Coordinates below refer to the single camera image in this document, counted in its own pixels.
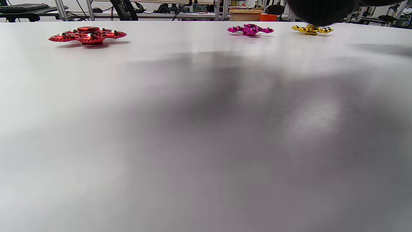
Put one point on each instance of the person's left hand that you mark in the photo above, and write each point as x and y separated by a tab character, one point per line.
322	11

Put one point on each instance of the gold metal fidget spinner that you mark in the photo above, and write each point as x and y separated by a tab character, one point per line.
311	30

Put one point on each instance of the magenta metal fidget spinner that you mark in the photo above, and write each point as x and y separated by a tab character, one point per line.
250	30

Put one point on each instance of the red metal fidget spinner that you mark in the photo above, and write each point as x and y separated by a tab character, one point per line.
87	36

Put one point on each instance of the orange plastic cup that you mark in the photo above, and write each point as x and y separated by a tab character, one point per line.
268	17

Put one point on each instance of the beige mixing bowl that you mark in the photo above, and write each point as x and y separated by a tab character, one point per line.
246	15

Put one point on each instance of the black keyboard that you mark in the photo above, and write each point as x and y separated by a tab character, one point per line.
22	7

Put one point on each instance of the white desk with metal frame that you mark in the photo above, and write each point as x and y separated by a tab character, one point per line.
154	14

